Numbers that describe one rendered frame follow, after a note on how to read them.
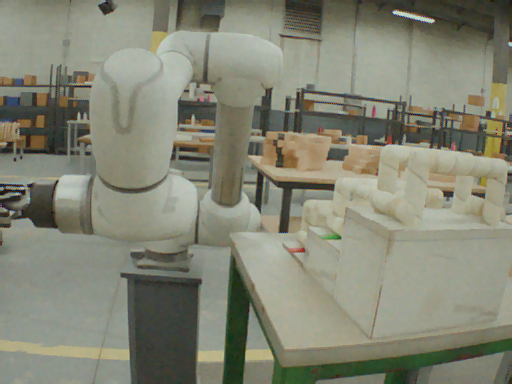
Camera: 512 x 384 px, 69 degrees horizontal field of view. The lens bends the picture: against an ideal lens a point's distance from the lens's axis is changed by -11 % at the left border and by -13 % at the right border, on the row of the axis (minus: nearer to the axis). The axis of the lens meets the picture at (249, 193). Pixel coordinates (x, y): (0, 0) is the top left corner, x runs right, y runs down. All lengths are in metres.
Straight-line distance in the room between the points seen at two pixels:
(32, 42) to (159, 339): 11.42
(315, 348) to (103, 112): 0.42
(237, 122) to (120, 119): 0.68
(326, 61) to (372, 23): 1.96
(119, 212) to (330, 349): 0.35
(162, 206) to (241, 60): 0.54
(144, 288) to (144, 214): 0.88
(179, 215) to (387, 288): 0.31
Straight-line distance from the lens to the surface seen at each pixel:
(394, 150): 0.68
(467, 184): 0.79
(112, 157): 0.53
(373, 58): 13.17
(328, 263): 0.78
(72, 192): 0.62
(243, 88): 1.07
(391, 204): 0.64
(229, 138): 1.18
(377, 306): 0.63
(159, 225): 0.61
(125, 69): 0.50
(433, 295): 0.68
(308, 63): 12.36
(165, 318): 1.49
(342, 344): 0.63
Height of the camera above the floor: 1.24
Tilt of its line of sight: 11 degrees down
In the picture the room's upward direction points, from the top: 5 degrees clockwise
